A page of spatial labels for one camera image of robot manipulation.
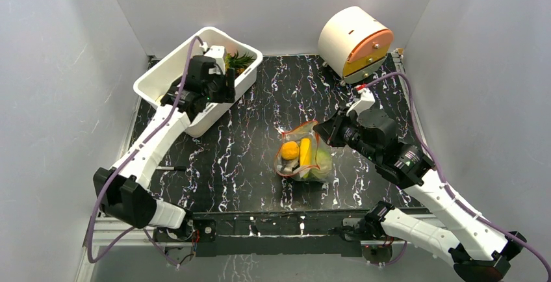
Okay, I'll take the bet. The yellow toy corn cob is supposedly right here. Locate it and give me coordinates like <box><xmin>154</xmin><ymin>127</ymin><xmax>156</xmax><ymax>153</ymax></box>
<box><xmin>299</xmin><ymin>137</ymin><xmax>312</xmax><ymax>180</ymax></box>

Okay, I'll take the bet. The light green toy cabbage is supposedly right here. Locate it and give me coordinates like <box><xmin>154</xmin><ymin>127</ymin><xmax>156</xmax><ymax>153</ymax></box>
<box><xmin>309</xmin><ymin>149</ymin><xmax>333</xmax><ymax>182</ymax></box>

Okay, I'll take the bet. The clear zip bag orange zipper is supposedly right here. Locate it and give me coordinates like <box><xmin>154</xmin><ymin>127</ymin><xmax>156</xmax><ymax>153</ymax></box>
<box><xmin>274</xmin><ymin>120</ymin><xmax>333</xmax><ymax>183</ymax></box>

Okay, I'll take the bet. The small orange toy tangerine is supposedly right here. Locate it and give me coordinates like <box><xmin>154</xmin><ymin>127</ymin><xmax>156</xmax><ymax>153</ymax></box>
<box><xmin>280</xmin><ymin>141</ymin><xmax>300</xmax><ymax>160</ymax></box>

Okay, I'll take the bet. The grey toy fish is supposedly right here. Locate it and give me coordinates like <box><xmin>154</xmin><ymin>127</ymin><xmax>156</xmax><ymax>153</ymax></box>
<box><xmin>276</xmin><ymin>159</ymin><xmax>300</xmax><ymax>177</ymax></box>

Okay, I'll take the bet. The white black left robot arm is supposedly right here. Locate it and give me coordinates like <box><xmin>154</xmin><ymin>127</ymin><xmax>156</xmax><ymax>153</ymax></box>
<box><xmin>93</xmin><ymin>55</ymin><xmax>237</xmax><ymax>240</ymax></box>

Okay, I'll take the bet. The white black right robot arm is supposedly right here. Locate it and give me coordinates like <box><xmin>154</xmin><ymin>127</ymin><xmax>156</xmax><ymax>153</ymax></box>
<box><xmin>313</xmin><ymin>108</ymin><xmax>524</xmax><ymax>281</ymax></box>

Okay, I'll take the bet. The orange toy pineapple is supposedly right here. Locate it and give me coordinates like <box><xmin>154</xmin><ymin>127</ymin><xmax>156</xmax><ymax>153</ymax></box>
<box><xmin>224</xmin><ymin>52</ymin><xmax>255</xmax><ymax>76</ymax></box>

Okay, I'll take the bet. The white plastic bin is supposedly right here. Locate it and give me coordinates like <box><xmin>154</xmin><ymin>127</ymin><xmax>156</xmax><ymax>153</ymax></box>
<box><xmin>133</xmin><ymin>27</ymin><xmax>263</xmax><ymax>138</ymax></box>

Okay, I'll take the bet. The cream round drum orange face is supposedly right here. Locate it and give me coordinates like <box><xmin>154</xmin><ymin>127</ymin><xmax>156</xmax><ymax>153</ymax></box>
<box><xmin>318</xmin><ymin>6</ymin><xmax>394</xmax><ymax>86</ymax></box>

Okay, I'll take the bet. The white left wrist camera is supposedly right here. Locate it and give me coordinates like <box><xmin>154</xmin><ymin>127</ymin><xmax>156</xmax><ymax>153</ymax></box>
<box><xmin>204</xmin><ymin>45</ymin><xmax>227</xmax><ymax>74</ymax></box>

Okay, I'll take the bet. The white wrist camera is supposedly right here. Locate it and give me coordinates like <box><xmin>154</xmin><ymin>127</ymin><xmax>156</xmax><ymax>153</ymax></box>
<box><xmin>346</xmin><ymin>84</ymin><xmax>376</xmax><ymax>117</ymax></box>
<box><xmin>204</xmin><ymin>45</ymin><xmax>227</xmax><ymax>74</ymax></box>

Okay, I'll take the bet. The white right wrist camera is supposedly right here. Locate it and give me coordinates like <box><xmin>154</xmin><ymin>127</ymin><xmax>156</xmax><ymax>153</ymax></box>
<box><xmin>346</xmin><ymin>84</ymin><xmax>376</xmax><ymax>117</ymax></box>

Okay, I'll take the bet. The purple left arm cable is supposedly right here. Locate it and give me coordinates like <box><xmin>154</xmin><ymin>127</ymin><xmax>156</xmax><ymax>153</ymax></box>
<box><xmin>86</xmin><ymin>35</ymin><xmax>205</xmax><ymax>268</ymax></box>

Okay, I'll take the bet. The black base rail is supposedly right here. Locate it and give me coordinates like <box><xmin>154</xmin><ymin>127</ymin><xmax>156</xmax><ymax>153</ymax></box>
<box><xmin>84</xmin><ymin>209</ymin><xmax>431</xmax><ymax>268</ymax></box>

